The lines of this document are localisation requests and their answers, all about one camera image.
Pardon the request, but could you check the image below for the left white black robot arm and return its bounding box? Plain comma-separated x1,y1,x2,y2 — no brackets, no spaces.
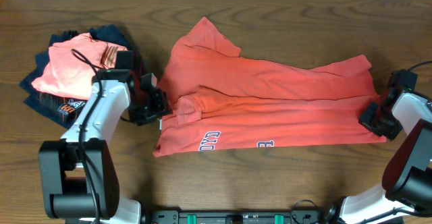
38,69,169,223

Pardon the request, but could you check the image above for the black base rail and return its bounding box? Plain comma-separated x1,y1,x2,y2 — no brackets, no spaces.
140,200,338,224

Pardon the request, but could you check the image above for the folded light pink shirt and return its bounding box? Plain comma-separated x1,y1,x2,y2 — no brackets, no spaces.
32,32,127,100

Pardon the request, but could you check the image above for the folded navy blue shirt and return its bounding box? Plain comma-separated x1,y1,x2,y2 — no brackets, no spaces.
19,24,133,129

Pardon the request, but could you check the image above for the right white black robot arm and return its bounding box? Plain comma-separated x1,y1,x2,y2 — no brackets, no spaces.
335,92,431,223

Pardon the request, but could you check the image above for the red-orange t-shirt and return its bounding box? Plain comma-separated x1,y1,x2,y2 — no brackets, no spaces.
153,18,384,157

